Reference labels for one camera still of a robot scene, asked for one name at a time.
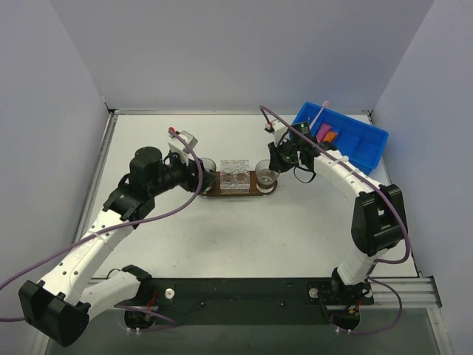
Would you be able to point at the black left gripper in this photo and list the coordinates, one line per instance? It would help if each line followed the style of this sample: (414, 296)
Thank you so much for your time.
(196, 177)

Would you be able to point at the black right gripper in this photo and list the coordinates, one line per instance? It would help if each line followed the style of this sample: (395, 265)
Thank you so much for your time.
(277, 158)

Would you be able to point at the clear textured toothbrush holder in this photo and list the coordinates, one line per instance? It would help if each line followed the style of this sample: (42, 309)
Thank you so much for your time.
(234, 177)

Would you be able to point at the orange toothpaste tube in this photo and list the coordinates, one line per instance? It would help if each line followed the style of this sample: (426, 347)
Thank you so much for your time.
(330, 136)

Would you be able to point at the magenta toothpaste tube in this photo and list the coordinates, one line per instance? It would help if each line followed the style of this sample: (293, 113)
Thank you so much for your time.
(323, 130)

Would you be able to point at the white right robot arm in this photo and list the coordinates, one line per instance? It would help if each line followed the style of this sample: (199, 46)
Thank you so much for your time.
(379, 217)

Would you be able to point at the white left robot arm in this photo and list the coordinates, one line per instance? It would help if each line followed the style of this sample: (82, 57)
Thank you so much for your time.
(61, 304)

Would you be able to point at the brown oval wooden tray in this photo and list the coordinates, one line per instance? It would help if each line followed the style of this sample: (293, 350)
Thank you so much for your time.
(255, 190)

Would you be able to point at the pink toothbrush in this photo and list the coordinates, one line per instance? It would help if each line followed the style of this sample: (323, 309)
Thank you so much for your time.
(323, 107)

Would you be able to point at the blue plastic bin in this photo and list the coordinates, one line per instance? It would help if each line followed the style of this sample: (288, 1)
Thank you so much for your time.
(362, 143)

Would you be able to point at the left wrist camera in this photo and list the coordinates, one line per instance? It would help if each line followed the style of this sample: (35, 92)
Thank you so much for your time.
(179, 142)

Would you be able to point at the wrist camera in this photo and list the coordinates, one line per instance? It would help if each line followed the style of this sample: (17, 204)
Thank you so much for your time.
(179, 142)
(278, 130)

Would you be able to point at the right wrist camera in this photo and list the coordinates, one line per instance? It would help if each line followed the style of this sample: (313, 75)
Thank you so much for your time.
(278, 130)

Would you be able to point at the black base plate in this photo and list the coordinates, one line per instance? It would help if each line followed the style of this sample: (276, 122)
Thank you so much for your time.
(162, 302)

